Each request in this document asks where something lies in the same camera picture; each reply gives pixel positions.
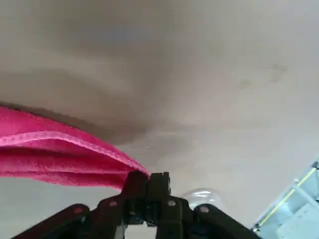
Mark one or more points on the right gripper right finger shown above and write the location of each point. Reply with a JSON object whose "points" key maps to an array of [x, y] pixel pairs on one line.
{"points": [[172, 209]]}

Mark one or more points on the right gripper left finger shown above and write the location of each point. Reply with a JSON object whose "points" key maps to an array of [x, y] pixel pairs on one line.
{"points": [[112, 206]]}

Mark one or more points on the pink rag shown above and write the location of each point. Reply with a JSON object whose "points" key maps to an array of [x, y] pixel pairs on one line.
{"points": [[62, 159]]}

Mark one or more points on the clear glass beaker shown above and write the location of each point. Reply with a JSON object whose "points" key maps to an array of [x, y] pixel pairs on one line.
{"points": [[199, 195]]}

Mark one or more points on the clear acrylic stand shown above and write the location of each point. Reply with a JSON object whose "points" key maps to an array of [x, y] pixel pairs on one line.
{"points": [[294, 199]]}

